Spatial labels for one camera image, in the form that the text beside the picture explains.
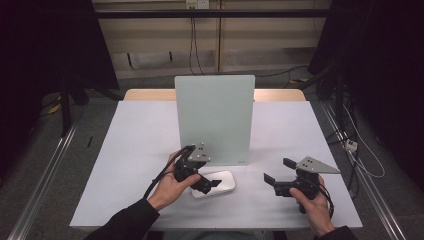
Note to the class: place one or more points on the person's left hand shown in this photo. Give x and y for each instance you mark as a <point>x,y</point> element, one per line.
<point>168,190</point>

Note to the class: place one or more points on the white table cover sheet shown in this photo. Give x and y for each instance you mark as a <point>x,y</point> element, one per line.
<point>250,210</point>

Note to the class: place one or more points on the black horizontal bar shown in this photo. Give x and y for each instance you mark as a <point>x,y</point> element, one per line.
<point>213,13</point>

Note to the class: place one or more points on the pale green glass whiteboard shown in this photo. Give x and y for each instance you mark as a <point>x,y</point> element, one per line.
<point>215,110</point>

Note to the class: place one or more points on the black metal stand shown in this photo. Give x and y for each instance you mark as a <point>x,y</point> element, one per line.
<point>65,110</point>

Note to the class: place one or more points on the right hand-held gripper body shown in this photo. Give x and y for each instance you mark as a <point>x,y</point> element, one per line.
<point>311,165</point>

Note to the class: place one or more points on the small black stick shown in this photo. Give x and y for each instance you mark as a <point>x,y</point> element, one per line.
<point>89,141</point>

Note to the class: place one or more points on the white wall outlet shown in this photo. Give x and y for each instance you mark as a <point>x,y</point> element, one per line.
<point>197,4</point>

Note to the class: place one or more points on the person's right hand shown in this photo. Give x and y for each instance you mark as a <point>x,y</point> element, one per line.
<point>316,213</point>

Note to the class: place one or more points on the white whiteboard eraser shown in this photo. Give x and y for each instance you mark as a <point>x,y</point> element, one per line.
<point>226,183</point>

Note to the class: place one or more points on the metal floor rail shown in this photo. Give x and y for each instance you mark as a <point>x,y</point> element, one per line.
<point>370,190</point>
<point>43,180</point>

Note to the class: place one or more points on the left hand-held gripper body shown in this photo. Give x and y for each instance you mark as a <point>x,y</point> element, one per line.
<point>190,168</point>

